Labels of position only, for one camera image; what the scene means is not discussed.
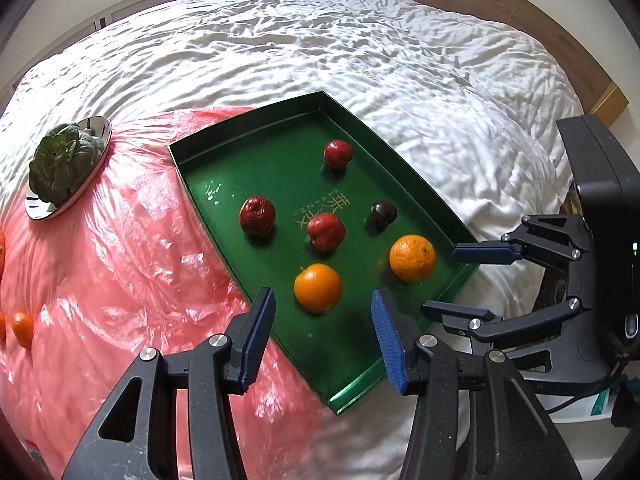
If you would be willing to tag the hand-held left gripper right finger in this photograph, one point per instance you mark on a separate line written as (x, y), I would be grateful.
(387, 340)

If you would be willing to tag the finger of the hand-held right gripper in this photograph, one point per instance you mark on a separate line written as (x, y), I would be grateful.
(482, 253)
(460, 312)

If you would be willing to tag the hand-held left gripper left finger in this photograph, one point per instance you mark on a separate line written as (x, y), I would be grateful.
(257, 335)

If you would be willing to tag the orange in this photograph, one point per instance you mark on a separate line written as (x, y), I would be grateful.
(413, 257)
(318, 288)
(22, 329)

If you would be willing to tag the dark plum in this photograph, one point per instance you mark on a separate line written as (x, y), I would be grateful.
(382, 214)

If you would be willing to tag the red apple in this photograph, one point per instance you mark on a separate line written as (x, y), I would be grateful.
(326, 231)
(257, 215)
(338, 154)

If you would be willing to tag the green rectangular tray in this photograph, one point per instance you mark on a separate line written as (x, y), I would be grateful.
(280, 170)

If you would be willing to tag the red plastic sheet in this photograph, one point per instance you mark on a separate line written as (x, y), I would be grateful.
(125, 270)

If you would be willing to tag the white teal box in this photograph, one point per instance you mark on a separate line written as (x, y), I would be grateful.
(600, 404)

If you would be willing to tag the dark green leafy vegetable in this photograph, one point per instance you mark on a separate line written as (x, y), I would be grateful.
(62, 162)

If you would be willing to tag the white round plate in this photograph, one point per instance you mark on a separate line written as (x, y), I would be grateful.
(98, 127)

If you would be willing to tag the white bed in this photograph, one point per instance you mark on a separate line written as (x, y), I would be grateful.
(325, 40)

